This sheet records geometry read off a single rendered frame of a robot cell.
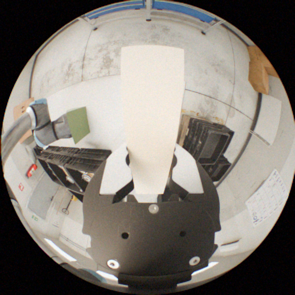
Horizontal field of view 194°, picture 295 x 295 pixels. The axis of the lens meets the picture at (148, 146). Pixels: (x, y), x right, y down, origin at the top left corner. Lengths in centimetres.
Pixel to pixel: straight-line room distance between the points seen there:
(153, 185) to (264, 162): 256
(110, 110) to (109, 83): 15
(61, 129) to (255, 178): 308
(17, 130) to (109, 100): 49
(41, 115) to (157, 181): 55
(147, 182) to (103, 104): 49
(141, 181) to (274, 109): 261
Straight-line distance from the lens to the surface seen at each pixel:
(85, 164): 60
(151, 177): 15
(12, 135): 47
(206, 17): 164
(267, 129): 253
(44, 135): 57
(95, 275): 28
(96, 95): 58
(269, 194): 266
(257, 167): 268
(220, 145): 110
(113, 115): 54
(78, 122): 57
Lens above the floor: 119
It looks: 57 degrees down
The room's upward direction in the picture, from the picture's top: 180 degrees clockwise
